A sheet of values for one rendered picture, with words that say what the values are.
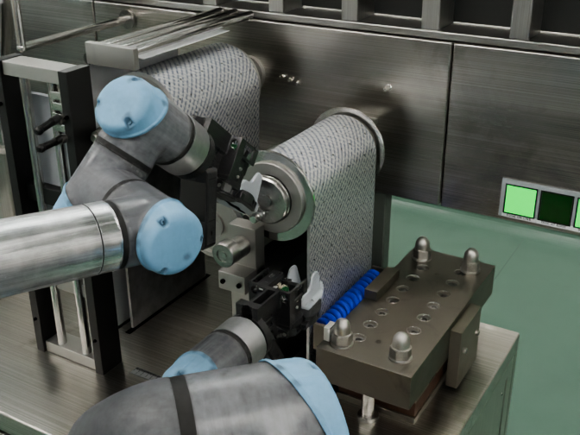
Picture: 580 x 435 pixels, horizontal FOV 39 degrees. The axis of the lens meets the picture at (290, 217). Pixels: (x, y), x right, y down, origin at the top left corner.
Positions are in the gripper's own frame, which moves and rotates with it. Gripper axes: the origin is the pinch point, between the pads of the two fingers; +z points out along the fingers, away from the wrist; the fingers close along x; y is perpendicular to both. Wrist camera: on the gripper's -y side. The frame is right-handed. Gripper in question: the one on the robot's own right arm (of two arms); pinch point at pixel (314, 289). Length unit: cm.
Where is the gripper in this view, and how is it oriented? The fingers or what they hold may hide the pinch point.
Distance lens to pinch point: 132.0
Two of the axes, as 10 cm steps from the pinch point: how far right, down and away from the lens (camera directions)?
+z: 5.1, -3.7, 7.8
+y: 0.0, -9.1, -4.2
